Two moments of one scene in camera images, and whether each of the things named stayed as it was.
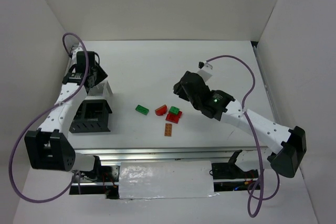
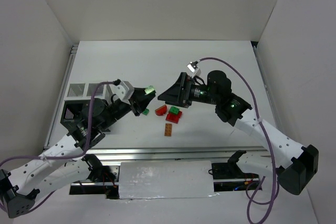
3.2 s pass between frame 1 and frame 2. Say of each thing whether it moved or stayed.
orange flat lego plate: stayed
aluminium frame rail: stayed
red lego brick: stayed
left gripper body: moved
